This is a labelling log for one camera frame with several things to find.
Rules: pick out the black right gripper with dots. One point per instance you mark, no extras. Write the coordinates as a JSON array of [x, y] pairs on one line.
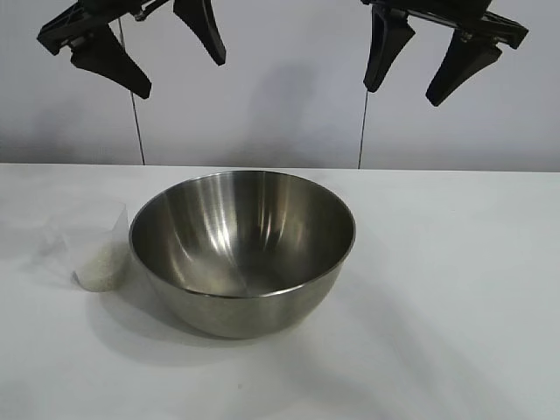
[[503, 30]]

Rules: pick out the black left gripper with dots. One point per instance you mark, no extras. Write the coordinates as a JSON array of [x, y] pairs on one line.
[[74, 24]]

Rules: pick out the translucent plastic measuring cup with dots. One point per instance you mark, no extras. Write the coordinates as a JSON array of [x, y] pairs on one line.
[[102, 245]]

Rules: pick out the stainless steel mixing bowl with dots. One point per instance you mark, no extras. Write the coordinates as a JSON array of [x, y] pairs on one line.
[[245, 245]]

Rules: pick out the white rice grains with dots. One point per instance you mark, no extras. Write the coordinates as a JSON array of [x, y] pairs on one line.
[[102, 273]]

